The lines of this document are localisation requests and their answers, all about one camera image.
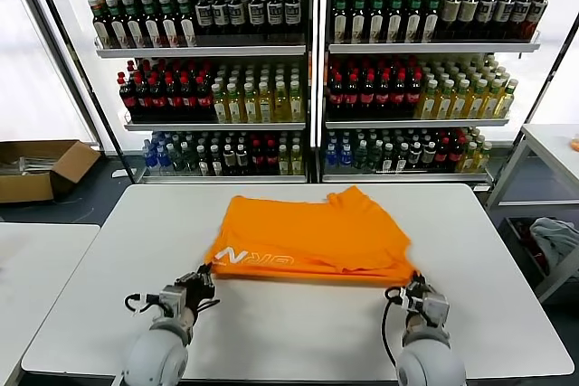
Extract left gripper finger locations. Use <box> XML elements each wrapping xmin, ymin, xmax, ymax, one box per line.
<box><xmin>176</xmin><ymin>267</ymin><xmax>208</xmax><ymax>288</ymax></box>
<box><xmin>202</xmin><ymin>264</ymin><xmax>218</xmax><ymax>293</ymax></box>

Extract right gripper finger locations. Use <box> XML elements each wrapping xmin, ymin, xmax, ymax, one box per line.
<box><xmin>397</xmin><ymin>273</ymin><xmax>420</xmax><ymax>304</ymax></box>
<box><xmin>415</xmin><ymin>271</ymin><xmax>435</xmax><ymax>297</ymax></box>

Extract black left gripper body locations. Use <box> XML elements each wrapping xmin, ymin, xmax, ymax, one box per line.
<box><xmin>180</xmin><ymin>278</ymin><xmax>213</xmax><ymax>315</ymax></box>

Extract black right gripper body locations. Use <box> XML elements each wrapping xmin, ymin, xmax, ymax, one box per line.
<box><xmin>404</xmin><ymin>288</ymin><xmax>431</xmax><ymax>317</ymax></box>

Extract orange t-shirt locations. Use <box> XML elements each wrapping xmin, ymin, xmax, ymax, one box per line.
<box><xmin>204</xmin><ymin>184</ymin><xmax>425</xmax><ymax>290</ymax></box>

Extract grey metal shelf board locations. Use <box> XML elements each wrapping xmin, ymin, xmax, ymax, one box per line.
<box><xmin>93</xmin><ymin>44</ymin><xmax>308</xmax><ymax>60</ymax></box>
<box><xmin>324</xmin><ymin>118</ymin><xmax>510</xmax><ymax>130</ymax></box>
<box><xmin>123</xmin><ymin>121</ymin><xmax>307</xmax><ymax>133</ymax></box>
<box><xmin>136</xmin><ymin>174</ymin><xmax>308</xmax><ymax>185</ymax></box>
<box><xmin>320</xmin><ymin>172</ymin><xmax>491</xmax><ymax>184</ymax></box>
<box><xmin>327</xmin><ymin>42</ymin><xmax>542</xmax><ymax>55</ymax></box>

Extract black storage bin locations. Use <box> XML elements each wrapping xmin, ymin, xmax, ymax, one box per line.
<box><xmin>499</xmin><ymin>215</ymin><xmax>559</xmax><ymax>290</ymax></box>

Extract clear green water bottle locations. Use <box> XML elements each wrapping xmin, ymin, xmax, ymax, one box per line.
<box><xmin>166</xmin><ymin>144</ymin><xmax>182</xmax><ymax>174</ymax></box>
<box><xmin>353</xmin><ymin>140</ymin><xmax>368</xmax><ymax>173</ymax></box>
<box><xmin>367</xmin><ymin>140</ymin><xmax>383</xmax><ymax>173</ymax></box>
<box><xmin>180</xmin><ymin>142</ymin><xmax>195</xmax><ymax>174</ymax></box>

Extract red cap cola bottle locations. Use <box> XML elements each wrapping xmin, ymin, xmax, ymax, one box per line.
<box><xmin>359</xmin><ymin>72</ymin><xmax>377</xmax><ymax>119</ymax></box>
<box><xmin>327</xmin><ymin>72</ymin><xmax>346</xmax><ymax>119</ymax></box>
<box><xmin>435</xmin><ymin>137</ymin><xmax>451</xmax><ymax>170</ymax></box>
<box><xmin>375</xmin><ymin>72</ymin><xmax>393</xmax><ymax>119</ymax></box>
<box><xmin>391</xmin><ymin>72</ymin><xmax>409</xmax><ymax>119</ymax></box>
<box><xmin>179</xmin><ymin>76</ymin><xmax>199</xmax><ymax>123</ymax></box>
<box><xmin>251</xmin><ymin>140</ymin><xmax>265</xmax><ymax>176</ymax></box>
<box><xmin>264</xmin><ymin>140</ymin><xmax>279</xmax><ymax>176</ymax></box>
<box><xmin>195</xmin><ymin>76</ymin><xmax>215</xmax><ymax>123</ymax></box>
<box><xmin>147</xmin><ymin>76</ymin><xmax>167</xmax><ymax>123</ymax></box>
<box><xmin>117</xmin><ymin>77</ymin><xmax>138</xmax><ymax>123</ymax></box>
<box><xmin>164</xmin><ymin>76</ymin><xmax>184</xmax><ymax>123</ymax></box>
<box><xmin>450</xmin><ymin>137</ymin><xmax>465</xmax><ymax>170</ymax></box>
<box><xmin>343</xmin><ymin>72</ymin><xmax>361</xmax><ymax>119</ymax></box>
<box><xmin>133</xmin><ymin>76</ymin><xmax>153</xmax><ymax>123</ymax></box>
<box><xmin>405</xmin><ymin>72</ymin><xmax>424</xmax><ymax>119</ymax></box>

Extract crumpled grey cloth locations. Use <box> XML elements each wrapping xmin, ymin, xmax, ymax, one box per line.
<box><xmin>528</xmin><ymin>217</ymin><xmax>579</xmax><ymax>277</ymax></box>

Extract brown cardboard box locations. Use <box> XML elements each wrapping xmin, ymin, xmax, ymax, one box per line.
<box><xmin>0</xmin><ymin>139</ymin><xmax>101</xmax><ymax>204</ymax></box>

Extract wrapped metal parts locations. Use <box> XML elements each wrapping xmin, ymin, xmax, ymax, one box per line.
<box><xmin>16</xmin><ymin>155</ymin><xmax>62</xmax><ymax>175</ymax></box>

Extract dark tea bottle green cap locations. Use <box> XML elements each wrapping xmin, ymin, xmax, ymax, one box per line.
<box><xmin>349</xmin><ymin>0</ymin><xmax>367</xmax><ymax>45</ymax></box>
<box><xmin>331</xmin><ymin>0</ymin><xmax>349</xmax><ymax>45</ymax></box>
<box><xmin>107</xmin><ymin>0</ymin><xmax>128</xmax><ymax>50</ymax></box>
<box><xmin>367</xmin><ymin>0</ymin><xmax>385</xmax><ymax>45</ymax></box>
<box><xmin>91</xmin><ymin>0</ymin><xmax>111</xmax><ymax>50</ymax></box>
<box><xmin>176</xmin><ymin>0</ymin><xmax>198</xmax><ymax>48</ymax></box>
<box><xmin>141</xmin><ymin>0</ymin><xmax>162</xmax><ymax>49</ymax></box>
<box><xmin>422</xmin><ymin>0</ymin><xmax>441</xmax><ymax>45</ymax></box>
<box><xmin>385</xmin><ymin>0</ymin><xmax>404</xmax><ymax>45</ymax></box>
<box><xmin>404</xmin><ymin>0</ymin><xmax>423</xmax><ymax>45</ymax></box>
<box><xmin>124</xmin><ymin>0</ymin><xmax>145</xmax><ymax>49</ymax></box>
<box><xmin>159</xmin><ymin>0</ymin><xmax>180</xmax><ymax>49</ymax></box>

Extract dark bottle white square label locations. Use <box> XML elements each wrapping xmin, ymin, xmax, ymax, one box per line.
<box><xmin>212</xmin><ymin>0</ymin><xmax>230</xmax><ymax>46</ymax></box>
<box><xmin>282</xmin><ymin>0</ymin><xmax>302</xmax><ymax>46</ymax></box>
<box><xmin>246</xmin><ymin>0</ymin><xmax>266</xmax><ymax>46</ymax></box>
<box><xmin>509</xmin><ymin>0</ymin><xmax>532</xmax><ymax>42</ymax></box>
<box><xmin>265</xmin><ymin>0</ymin><xmax>284</xmax><ymax>46</ymax></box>
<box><xmin>526</xmin><ymin>0</ymin><xmax>550</xmax><ymax>42</ymax></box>
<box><xmin>228</xmin><ymin>0</ymin><xmax>247</xmax><ymax>46</ymax></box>
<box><xmin>493</xmin><ymin>0</ymin><xmax>515</xmax><ymax>42</ymax></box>
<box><xmin>477</xmin><ymin>0</ymin><xmax>497</xmax><ymax>42</ymax></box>
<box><xmin>195</xmin><ymin>0</ymin><xmax>214</xmax><ymax>46</ymax></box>

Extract dark bottle beige label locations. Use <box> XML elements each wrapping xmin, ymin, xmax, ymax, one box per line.
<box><xmin>459</xmin><ymin>0</ymin><xmax>479</xmax><ymax>42</ymax></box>
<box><xmin>441</xmin><ymin>0</ymin><xmax>461</xmax><ymax>42</ymax></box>

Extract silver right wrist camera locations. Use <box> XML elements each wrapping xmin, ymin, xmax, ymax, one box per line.
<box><xmin>422</xmin><ymin>293</ymin><xmax>451</xmax><ymax>328</ymax></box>

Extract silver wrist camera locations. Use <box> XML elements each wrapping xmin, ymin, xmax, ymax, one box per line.
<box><xmin>158</xmin><ymin>285</ymin><xmax>189</xmax><ymax>318</ymax></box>
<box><xmin>422</xmin><ymin>293</ymin><xmax>451</xmax><ymax>328</ymax></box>

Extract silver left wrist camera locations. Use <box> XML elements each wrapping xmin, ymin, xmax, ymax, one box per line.
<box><xmin>158</xmin><ymin>285</ymin><xmax>189</xmax><ymax>318</ymax></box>

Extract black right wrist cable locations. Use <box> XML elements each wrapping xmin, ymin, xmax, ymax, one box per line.
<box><xmin>381</xmin><ymin>286</ymin><xmax>408</xmax><ymax>367</ymax></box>

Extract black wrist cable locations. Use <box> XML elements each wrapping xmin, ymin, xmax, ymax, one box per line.
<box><xmin>125</xmin><ymin>293</ymin><xmax>162</xmax><ymax>317</ymax></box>
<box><xmin>381</xmin><ymin>286</ymin><xmax>408</xmax><ymax>367</ymax></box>

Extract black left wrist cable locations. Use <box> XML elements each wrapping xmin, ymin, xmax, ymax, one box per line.
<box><xmin>125</xmin><ymin>293</ymin><xmax>162</xmax><ymax>317</ymax></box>

